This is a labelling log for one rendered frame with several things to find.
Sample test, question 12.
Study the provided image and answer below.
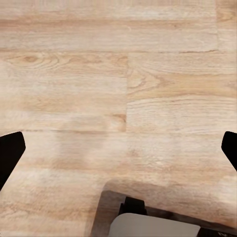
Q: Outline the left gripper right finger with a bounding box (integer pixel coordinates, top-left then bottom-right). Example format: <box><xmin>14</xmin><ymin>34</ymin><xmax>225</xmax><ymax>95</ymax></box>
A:
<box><xmin>221</xmin><ymin>131</ymin><xmax>237</xmax><ymax>171</ymax></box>

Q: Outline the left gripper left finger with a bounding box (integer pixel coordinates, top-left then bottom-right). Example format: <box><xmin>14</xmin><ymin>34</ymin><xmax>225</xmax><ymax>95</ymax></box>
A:
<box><xmin>0</xmin><ymin>131</ymin><xmax>26</xmax><ymax>191</ymax></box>

